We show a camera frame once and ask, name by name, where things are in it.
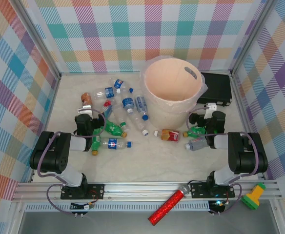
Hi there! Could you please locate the green bottle yellow cap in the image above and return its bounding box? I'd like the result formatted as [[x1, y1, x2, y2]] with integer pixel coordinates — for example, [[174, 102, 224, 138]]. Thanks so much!
[[183, 125, 208, 138], [90, 128, 103, 156]]

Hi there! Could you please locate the green Sprite bottle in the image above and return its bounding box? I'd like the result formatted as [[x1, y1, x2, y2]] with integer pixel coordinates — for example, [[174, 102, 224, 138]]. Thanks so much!
[[105, 120, 128, 137]]

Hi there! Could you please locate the Fiji water bottle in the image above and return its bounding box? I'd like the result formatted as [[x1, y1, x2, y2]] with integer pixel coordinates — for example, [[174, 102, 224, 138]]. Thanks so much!
[[102, 99, 114, 117]]

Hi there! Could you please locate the clear bottle green label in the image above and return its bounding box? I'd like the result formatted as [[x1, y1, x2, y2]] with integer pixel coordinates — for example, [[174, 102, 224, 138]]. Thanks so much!
[[112, 104, 128, 129]]

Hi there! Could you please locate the clear bottle red label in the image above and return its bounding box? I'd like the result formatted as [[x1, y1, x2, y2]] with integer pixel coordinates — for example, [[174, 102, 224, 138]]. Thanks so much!
[[184, 136, 210, 152]]

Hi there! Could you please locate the Pepsi bottle blue cap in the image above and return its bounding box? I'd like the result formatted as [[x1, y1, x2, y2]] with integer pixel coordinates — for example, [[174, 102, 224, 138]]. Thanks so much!
[[101, 137, 133, 151], [107, 77, 134, 95]]

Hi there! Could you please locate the brown orange drink bottle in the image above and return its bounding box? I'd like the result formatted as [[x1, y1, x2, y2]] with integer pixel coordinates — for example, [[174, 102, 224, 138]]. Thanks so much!
[[81, 92, 92, 107]]

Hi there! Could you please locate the clear bottle blue label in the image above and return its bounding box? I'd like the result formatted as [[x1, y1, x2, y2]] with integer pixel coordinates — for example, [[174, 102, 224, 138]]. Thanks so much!
[[93, 87, 122, 100]]

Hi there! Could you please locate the tea bottle red label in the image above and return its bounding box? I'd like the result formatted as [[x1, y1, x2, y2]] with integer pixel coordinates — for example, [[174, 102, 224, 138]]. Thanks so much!
[[153, 128, 182, 142]]

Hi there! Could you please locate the blue label bottle white cap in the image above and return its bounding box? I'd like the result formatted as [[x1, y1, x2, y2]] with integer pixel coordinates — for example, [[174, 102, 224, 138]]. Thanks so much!
[[121, 97, 135, 115]]

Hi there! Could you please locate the clear bottle white cap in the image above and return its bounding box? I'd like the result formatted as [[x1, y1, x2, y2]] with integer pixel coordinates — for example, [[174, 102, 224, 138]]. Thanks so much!
[[131, 114, 150, 137]]

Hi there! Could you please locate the beige waste bin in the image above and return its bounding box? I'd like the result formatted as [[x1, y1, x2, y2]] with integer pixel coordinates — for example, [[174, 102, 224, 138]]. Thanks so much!
[[142, 57, 204, 129]]

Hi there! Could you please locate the black flat case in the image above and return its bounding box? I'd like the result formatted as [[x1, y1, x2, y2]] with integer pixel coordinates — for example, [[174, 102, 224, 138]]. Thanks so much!
[[197, 71, 233, 107]]

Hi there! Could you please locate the yellow green toy block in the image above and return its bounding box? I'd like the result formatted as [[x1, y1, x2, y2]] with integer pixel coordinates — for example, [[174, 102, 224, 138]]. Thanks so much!
[[241, 182, 267, 211]]

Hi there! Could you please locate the small power connector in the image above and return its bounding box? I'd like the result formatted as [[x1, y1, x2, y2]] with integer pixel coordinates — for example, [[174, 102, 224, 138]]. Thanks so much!
[[70, 201, 96, 212], [209, 199, 231, 212]]

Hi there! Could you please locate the red glitter toy microphone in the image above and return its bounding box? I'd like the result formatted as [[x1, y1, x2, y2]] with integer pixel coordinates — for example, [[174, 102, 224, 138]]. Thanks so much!
[[147, 184, 191, 226]]

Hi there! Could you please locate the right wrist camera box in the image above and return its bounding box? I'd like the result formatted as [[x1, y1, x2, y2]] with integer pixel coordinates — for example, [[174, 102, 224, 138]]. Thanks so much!
[[204, 102, 218, 119]]

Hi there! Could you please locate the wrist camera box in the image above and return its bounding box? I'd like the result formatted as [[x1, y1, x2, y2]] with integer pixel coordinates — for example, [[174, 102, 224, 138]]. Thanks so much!
[[204, 102, 218, 119], [77, 104, 94, 117]]

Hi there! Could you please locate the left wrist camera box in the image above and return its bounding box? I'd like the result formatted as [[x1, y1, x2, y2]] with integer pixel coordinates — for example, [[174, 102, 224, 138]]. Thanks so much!
[[77, 104, 94, 117]]

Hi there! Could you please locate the aluminium side rail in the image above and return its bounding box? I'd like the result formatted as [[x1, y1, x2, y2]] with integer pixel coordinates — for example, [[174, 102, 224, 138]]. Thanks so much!
[[29, 75, 61, 182], [230, 73, 265, 181]]

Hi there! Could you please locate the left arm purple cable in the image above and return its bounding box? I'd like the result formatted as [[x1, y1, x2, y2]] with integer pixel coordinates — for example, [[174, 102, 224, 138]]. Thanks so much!
[[36, 109, 107, 215]]

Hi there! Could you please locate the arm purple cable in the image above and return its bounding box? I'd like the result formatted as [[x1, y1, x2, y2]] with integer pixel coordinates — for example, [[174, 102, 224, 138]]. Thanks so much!
[[36, 109, 107, 215], [186, 103, 260, 215]]

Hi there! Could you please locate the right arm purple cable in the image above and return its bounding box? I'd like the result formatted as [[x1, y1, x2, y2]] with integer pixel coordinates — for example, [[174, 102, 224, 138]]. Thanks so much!
[[186, 103, 260, 215]]

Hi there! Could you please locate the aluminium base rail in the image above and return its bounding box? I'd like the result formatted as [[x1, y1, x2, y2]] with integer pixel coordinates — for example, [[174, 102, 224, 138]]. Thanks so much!
[[12, 181, 285, 203]]

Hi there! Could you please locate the grey slotted cable duct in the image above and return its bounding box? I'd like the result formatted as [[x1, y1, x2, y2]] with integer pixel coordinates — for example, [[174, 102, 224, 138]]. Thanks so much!
[[25, 203, 210, 212]]

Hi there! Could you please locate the aluminium frame post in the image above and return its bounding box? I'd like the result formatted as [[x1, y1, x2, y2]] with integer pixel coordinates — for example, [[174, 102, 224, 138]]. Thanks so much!
[[230, 0, 277, 76], [18, 0, 61, 78]]

